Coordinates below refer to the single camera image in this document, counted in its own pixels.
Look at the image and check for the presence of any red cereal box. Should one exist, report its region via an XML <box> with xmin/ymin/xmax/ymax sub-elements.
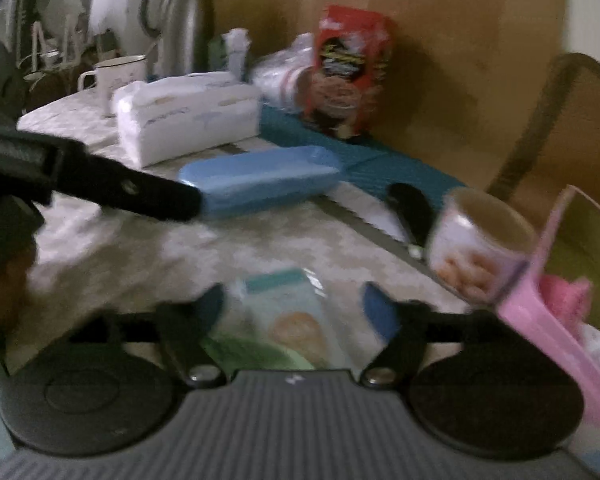
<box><xmin>300</xmin><ymin>4</ymin><xmax>396</xmax><ymax>141</ymax></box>

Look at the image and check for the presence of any steel thermos jug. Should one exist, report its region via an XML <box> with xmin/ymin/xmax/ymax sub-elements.
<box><xmin>139</xmin><ymin>0</ymin><xmax>218</xmax><ymax>81</ymax></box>

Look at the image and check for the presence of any brown tray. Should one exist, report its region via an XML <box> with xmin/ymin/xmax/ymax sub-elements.
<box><xmin>485</xmin><ymin>52</ymin><xmax>600</xmax><ymax>221</ymax></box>

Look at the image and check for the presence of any white enamel mug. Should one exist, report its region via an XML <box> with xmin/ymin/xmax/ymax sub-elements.
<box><xmin>77</xmin><ymin>55</ymin><xmax>148</xmax><ymax>118</ymax></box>

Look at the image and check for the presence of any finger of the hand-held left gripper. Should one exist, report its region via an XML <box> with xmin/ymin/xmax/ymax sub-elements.
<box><xmin>55</xmin><ymin>152</ymin><xmax>203</xmax><ymax>221</ymax></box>

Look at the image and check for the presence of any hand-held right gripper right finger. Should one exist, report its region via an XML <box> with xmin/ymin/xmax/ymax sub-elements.
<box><xmin>360</xmin><ymin>282</ymin><xmax>506</xmax><ymax>388</ymax></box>

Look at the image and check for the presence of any pink box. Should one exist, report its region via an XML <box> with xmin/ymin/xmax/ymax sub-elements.
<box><xmin>497</xmin><ymin>185</ymin><xmax>600</xmax><ymax>441</ymax></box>

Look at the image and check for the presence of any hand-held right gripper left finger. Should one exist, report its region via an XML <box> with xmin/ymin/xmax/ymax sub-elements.
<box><xmin>70</xmin><ymin>284</ymin><xmax>228</xmax><ymax>388</ymax></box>

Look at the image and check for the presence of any blue printed tissue pack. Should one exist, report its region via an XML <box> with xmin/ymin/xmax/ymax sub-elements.
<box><xmin>111</xmin><ymin>72</ymin><xmax>262</xmax><ymax>168</ymax></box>

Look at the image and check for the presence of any blue plastic case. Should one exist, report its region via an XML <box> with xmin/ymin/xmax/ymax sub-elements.
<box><xmin>177</xmin><ymin>145</ymin><xmax>338</xmax><ymax>220</ymax></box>

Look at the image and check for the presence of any pale green packet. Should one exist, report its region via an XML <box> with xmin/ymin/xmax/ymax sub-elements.
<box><xmin>209</xmin><ymin>35</ymin><xmax>228</xmax><ymax>73</ymax></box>

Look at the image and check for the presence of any clear plastic bag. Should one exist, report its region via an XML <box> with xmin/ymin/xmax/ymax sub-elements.
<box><xmin>250</xmin><ymin>32</ymin><xmax>316</xmax><ymax>111</ymax></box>

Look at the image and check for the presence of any brown cardboard board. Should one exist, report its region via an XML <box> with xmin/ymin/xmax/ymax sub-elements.
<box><xmin>200</xmin><ymin>0</ymin><xmax>568</xmax><ymax>181</ymax></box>

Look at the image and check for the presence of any teal mat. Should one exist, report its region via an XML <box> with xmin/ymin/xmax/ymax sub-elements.
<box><xmin>257</xmin><ymin>105</ymin><xmax>468</xmax><ymax>211</ymax></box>

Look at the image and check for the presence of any pink fuzzy cloth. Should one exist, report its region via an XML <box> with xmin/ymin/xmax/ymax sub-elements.
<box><xmin>537</xmin><ymin>275</ymin><xmax>593</xmax><ymax>331</ymax></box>

